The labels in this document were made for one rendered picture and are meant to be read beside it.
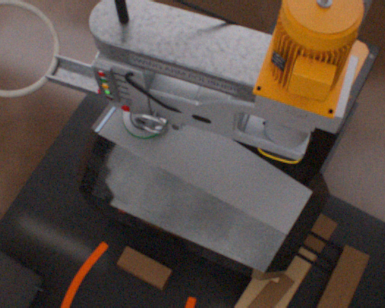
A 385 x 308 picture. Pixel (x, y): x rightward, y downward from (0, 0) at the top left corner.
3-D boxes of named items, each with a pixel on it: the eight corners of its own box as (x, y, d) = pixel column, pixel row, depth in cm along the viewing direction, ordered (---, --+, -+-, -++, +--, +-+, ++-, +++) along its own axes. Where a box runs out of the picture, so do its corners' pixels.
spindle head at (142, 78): (203, 91, 263) (203, 37, 222) (186, 134, 256) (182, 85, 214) (129, 68, 269) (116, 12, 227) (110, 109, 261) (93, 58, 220)
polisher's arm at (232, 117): (309, 130, 259) (330, 77, 213) (295, 177, 251) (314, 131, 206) (154, 81, 270) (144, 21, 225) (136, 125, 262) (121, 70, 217)
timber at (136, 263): (119, 267, 347) (116, 263, 336) (129, 250, 351) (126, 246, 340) (163, 291, 341) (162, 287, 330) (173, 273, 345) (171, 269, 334)
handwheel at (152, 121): (175, 119, 256) (174, 103, 242) (167, 139, 252) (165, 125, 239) (143, 108, 258) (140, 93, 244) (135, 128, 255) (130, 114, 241)
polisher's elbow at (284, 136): (272, 98, 244) (276, 75, 226) (315, 114, 241) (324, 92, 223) (257, 138, 238) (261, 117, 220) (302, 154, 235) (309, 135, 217)
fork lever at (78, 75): (197, 96, 267) (197, 91, 262) (182, 133, 260) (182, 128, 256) (60, 53, 276) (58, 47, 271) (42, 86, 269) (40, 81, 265)
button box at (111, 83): (122, 98, 248) (112, 65, 222) (119, 104, 247) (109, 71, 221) (104, 93, 250) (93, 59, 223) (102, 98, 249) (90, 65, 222)
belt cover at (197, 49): (349, 79, 215) (359, 56, 199) (333, 138, 206) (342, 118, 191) (111, 9, 229) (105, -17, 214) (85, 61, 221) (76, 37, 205)
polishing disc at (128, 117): (176, 112, 285) (176, 111, 284) (148, 145, 279) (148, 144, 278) (142, 89, 290) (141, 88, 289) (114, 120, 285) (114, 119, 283)
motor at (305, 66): (352, 50, 200) (380, -21, 163) (331, 127, 190) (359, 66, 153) (275, 27, 204) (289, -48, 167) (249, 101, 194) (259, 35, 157)
